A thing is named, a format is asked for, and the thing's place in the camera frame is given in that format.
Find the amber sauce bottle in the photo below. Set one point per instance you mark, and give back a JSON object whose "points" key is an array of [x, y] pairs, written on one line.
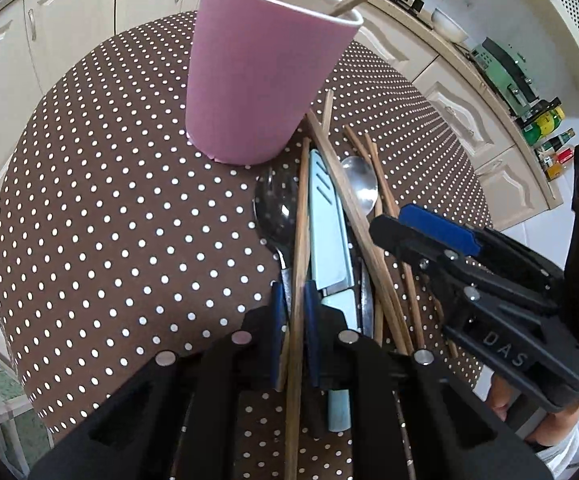
{"points": [[559, 159]]}

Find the matte steel spoon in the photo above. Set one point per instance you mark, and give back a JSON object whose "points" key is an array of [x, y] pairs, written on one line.
{"points": [[362, 180]]}

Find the green electric cooker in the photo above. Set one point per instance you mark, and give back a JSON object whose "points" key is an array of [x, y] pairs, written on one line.
{"points": [[499, 67]]}

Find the person's right forearm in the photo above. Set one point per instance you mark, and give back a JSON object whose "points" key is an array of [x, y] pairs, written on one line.
{"points": [[557, 427]]}

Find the shiny steel spoon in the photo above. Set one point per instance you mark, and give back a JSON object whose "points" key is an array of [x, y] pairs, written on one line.
{"points": [[274, 210]]}

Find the pink cup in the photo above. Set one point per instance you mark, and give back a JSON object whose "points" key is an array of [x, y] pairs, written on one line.
{"points": [[264, 75]]}

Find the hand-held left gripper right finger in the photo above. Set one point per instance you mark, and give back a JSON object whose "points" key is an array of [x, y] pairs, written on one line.
{"points": [[312, 332]]}

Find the brown polka dot tablecloth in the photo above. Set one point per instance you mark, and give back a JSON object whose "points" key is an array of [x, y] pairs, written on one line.
{"points": [[119, 210]]}

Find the white bowl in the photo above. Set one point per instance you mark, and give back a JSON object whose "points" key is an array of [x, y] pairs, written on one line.
{"points": [[449, 25]]}

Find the dark sauce bottle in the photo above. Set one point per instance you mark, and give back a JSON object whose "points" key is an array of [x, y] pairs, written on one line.
{"points": [[557, 142]]}

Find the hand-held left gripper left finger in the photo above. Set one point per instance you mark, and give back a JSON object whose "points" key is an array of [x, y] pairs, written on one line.
{"points": [[278, 332]]}

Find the person's right hand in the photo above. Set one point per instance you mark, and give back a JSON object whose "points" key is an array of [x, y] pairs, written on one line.
{"points": [[500, 400]]}

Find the dark glass bottle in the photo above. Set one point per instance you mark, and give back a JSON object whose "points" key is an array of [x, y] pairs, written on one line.
{"points": [[549, 105]]}

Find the light blue knife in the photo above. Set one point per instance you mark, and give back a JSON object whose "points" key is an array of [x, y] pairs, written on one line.
{"points": [[327, 230]]}

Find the green yellow oil bottle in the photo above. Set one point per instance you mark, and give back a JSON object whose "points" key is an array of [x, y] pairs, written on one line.
{"points": [[544, 125]]}

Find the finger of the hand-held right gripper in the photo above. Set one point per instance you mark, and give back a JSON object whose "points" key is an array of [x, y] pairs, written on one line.
{"points": [[404, 242], [439, 230]]}

